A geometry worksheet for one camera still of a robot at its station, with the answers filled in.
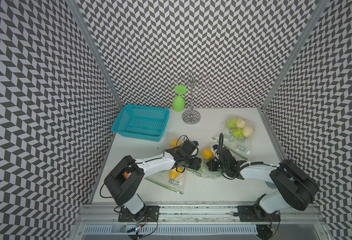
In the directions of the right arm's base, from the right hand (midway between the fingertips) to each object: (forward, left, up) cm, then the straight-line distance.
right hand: (207, 165), depth 90 cm
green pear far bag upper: (+28, -19, +7) cm, 35 cm away
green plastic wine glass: (+30, +18, +23) cm, 42 cm away
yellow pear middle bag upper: (+5, 0, +6) cm, 8 cm away
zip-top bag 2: (-4, +2, +1) cm, 4 cm away
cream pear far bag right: (+21, -29, +6) cm, 36 cm away
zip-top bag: (-9, +21, +3) cm, 23 cm away
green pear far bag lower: (+19, -21, +7) cm, 30 cm away
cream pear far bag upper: (+24, -24, +10) cm, 35 cm away
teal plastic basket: (+33, +46, +2) cm, 57 cm away
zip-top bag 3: (+11, -23, +4) cm, 26 cm away
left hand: (-1, +7, +5) cm, 9 cm away
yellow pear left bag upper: (+11, +21, +8) cm, 25 cm away
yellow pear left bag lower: (-6, +20, +5) cm, 22 cm away
